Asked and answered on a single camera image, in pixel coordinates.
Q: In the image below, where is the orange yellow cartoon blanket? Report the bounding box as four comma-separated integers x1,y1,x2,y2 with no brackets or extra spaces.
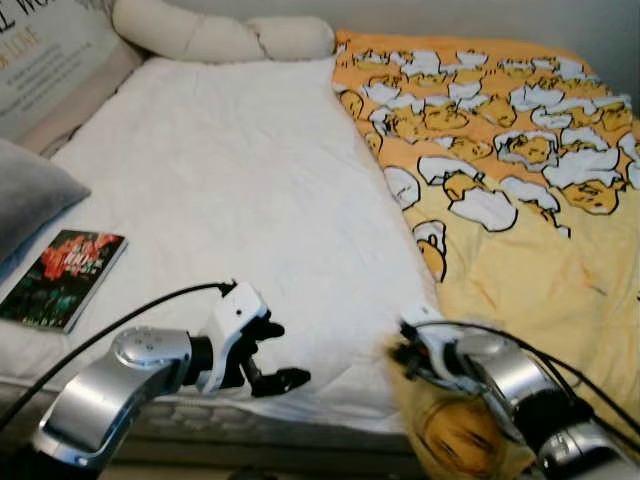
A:
333,30,640,480

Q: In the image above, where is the grey quilted mattress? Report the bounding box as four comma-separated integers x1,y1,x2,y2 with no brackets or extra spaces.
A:
0,385,423,463

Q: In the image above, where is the white quilted mattress pad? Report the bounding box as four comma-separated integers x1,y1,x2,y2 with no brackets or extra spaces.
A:
0,55,443,409

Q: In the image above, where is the dark book red flower cover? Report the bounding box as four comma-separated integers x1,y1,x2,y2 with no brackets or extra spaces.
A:
0,229,129,334

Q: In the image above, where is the beige knotted cushion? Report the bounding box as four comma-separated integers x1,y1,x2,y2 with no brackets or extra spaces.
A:
112,0,337,65

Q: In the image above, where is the white pillow grey ornament print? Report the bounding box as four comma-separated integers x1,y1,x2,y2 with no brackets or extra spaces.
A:
0,0,127,143

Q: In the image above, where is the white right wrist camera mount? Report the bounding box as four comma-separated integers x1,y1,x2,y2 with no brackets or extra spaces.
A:
400,316,463,373

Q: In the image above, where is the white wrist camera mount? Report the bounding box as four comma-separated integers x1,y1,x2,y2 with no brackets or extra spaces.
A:
400,316,463,373
204,283,271,394

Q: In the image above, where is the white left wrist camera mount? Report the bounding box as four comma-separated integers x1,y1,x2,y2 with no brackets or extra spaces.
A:
204,283,271,394

